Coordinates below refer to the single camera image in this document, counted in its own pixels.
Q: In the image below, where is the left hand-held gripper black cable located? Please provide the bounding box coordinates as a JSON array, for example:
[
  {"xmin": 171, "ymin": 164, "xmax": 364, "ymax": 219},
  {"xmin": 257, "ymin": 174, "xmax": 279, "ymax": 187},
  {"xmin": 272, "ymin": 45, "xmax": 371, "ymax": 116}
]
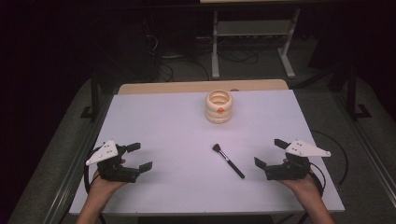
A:
[{"xmin": 83, "ymin": 148, "xmax": 102, "ymax": 195}]

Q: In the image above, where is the black metal stand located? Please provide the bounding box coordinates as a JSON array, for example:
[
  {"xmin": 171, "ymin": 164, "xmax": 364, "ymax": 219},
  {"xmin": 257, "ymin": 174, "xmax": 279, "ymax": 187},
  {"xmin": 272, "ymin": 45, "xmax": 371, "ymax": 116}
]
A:
[
  {"xmin": 345, "ymin": 66, "xmax": 373, "ymax": 120},
  {"xmin": 79, "ymin": 69, "xmax": 104, "ymax": 120}
]

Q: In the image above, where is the wooden table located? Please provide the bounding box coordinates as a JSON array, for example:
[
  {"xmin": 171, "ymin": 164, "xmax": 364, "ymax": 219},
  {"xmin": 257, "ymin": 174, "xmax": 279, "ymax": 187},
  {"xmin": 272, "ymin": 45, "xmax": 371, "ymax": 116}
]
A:
[{"xmin": 118, "ymin": 78, "xmax": 290, "ymax": 95}]

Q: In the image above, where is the person's left hand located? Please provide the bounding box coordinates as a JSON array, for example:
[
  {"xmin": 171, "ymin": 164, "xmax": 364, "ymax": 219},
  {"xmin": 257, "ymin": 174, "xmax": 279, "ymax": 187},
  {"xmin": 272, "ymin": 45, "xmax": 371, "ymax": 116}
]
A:
[{"xmin": 88, "ymin": 158, "xmax": 129, "ymax": 203}]

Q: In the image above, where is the person's right hand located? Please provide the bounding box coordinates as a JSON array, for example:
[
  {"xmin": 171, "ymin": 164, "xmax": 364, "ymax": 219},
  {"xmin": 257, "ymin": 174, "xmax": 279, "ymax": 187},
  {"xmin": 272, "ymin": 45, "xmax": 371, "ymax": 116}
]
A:
[{"xmin": 278, "ymin": 158, "xmax": 324, "ymax": 203}]

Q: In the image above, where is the black floor cable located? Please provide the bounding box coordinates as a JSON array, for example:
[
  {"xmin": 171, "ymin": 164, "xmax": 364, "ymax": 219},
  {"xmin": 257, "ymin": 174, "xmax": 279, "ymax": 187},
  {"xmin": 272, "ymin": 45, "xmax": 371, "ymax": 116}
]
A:
[{"xmin": 310, "ymin": 130, "xmax": 349, "ymax": 186}]

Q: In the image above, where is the right hand-held gripper black cable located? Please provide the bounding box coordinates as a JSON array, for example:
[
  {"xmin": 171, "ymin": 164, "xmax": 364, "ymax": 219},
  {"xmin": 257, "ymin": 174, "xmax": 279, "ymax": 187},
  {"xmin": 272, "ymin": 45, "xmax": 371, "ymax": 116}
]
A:
[{"xmin": 308, "ymin": 162, "xmax": 327, "ymax": 198}]

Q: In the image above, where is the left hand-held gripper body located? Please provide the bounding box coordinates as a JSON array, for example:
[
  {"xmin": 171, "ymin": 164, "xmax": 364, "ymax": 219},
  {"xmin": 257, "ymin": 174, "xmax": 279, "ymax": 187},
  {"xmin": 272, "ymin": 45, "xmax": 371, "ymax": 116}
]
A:
[{"xmin": 85, "ymin": 139, "xmax": 141, "ymax": 184}]

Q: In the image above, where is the tangle of floor cables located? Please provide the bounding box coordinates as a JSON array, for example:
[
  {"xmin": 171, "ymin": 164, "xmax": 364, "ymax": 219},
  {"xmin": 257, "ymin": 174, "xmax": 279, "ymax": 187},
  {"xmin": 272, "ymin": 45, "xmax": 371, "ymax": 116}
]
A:
[{"xmin": 141, "ymin": 18, "xmax": 261, "ymax": 82}]

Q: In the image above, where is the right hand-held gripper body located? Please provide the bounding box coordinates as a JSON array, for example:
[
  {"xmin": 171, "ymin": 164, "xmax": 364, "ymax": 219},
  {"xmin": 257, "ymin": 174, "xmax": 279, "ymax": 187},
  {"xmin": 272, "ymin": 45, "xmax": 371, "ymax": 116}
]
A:
[{"xmin": 264, "ymin": 138, "xmax": 332, "ymax": 182}]

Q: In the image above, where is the hand-held gripper black cable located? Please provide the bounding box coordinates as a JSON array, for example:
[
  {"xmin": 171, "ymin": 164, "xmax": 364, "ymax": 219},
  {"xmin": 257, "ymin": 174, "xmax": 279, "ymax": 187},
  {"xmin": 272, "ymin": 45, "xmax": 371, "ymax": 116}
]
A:
[
  {"xmin": 83, "ymin": 148, "xmax": 102, "ymax": 195},
  {"xmin": 308, "ymin": 162, "xmax": 327, "ymax": 198}
]

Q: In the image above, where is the cream ribbed holder cup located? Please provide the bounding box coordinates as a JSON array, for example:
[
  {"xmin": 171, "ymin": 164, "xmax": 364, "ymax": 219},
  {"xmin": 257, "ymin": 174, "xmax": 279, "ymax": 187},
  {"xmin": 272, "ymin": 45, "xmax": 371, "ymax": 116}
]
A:
[{"xmin": 205, "ymin": 89, "xmax": 233, "ymax": 125}]

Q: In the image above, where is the black makeup brush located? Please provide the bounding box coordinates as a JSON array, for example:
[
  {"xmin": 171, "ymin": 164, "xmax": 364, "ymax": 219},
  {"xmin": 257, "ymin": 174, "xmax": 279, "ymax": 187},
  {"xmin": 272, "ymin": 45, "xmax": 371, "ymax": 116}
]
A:
[{"xmin": 212, "ymin": 143, "xmax": 246, "ymax": 180}]

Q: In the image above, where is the white table board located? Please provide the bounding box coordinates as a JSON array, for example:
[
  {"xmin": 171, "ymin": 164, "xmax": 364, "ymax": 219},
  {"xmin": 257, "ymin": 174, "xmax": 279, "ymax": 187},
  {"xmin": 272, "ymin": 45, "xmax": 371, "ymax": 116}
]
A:
[{"xmin": 68, "ymin": 89, "xmax": 346, "ymax": 217}]

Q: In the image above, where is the white metal desk frame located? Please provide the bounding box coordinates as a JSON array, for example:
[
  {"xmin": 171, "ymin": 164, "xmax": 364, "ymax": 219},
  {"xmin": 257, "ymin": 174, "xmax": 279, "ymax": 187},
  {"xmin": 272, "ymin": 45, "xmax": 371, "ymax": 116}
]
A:
[{"xmin": 210, "ymin": 8, "xmax": 302, "ymax": 79}]

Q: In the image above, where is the grey metal floor rail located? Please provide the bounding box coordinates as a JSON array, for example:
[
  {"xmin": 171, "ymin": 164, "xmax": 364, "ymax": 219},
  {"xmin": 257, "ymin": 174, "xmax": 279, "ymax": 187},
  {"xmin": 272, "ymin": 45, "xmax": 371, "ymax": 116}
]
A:
[
  {"xmin": 41, "ymin": 96, "xmax": 115, "ymax": 224},
  {"xmin": 332, "ymin": 92, "xmax": 396, "ymax": 199}
]

